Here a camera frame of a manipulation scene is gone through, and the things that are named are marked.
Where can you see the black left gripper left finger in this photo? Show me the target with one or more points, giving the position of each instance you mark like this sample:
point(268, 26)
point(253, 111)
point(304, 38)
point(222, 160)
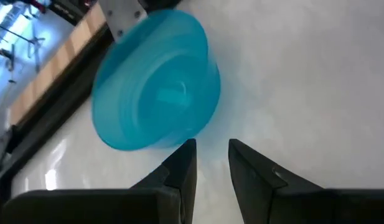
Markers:
point(176, 186)

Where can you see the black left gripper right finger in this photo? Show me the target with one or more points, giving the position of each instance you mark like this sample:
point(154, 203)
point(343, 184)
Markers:
point(257, 193)

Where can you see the blue bowl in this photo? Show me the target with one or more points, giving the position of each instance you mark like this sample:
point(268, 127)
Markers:
point(154, 84)

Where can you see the wooden table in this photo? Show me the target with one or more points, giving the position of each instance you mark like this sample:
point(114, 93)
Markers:
point(51, 65)

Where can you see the black table frame rail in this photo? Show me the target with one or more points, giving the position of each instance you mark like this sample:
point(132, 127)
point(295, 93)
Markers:
point(54, 105)

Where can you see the white metal shelf bracket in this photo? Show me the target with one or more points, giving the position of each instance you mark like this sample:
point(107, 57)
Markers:
point(123, 15)

